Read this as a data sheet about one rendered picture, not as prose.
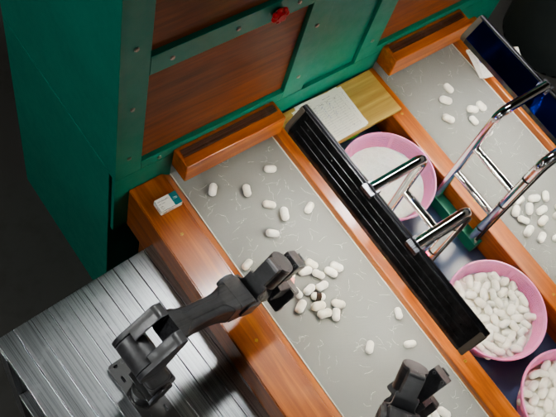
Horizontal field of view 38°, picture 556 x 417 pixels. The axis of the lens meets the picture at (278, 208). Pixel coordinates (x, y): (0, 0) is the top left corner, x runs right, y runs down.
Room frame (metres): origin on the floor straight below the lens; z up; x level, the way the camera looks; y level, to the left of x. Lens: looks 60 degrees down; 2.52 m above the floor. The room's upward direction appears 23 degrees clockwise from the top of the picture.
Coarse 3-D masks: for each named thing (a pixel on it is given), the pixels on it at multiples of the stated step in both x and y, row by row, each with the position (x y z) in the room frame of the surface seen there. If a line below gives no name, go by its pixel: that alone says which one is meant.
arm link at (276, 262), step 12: (276, 252) 0.77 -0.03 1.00; (264, 264) 0.72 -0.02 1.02; (276, 264) 0.73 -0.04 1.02; (288, 264) 0.76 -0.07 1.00; (228, 276) 0.68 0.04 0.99; (240, 276) 0.70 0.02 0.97; (252, 276) 0.70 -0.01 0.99; (264, 276) 0.70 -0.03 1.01; (276, 276) 0.72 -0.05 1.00; (252, 288) 0.68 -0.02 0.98; (264, 288) 0.68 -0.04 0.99
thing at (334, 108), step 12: (324, 96) 1.37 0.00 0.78; (336, 96) 1.39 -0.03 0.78; (312, 108) 1.32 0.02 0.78; (324, 108) 1.34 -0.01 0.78; (336, 108) 1.35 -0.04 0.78; (348, 108) 1.37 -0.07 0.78; (324, 120) 1.30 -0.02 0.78; (336, 120) 1.32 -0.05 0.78; (348, 120) 1.33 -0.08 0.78; (360, 120) 1.35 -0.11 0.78; (336, 132) 1.28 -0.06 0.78; (348, 132) 1.29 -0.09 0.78
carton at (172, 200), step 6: (174, 192) 0.92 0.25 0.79; (162, 198) 0.89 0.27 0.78; (168, 198) 0.90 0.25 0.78; (174, 198) 0.90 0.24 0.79; (156, 204) 0.87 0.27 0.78; (162, 204) 0.87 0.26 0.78; (168, 204) 0.88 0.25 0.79; (174, 204) 0.89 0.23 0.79; (180, 204) 0.90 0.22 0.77; (162, 210) 0.86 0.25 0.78; (168, 210) 0.87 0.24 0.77
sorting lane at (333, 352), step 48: (192, 192) 0.96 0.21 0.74; (240, 192) 1.02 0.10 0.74; (288, 192) 1.07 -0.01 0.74; (240, 240) 0.89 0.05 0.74; (288, 240) 0.94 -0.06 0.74; (336, 240) 1.00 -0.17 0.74; (336, 288) 0.87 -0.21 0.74; (384, 288) 0.93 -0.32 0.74; (288, 336) 0.71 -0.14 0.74; (336, 336) 0.76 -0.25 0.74; (384, 336) 0.81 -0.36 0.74; (336, 384) 0.65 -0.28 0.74; (384, 384) 0.69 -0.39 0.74
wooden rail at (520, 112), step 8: (464, 48) 1.76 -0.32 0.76; (464, 56) 1.75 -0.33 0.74; (472, 64) 1.73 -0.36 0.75; (488, 80) 1.69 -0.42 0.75; (496, 80) 1.69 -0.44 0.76; (496, 88) 1.67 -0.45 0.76; (504, 96) 1.65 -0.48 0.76; (520, 112) 1.62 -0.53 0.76; (528, 120) 1.60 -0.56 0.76; (536, 128) 1.58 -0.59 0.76; (536, 136) 1.57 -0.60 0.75; (544, 136) 1.57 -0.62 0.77; (544, 144) 1.55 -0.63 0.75; (552, 144) 1.55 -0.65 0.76
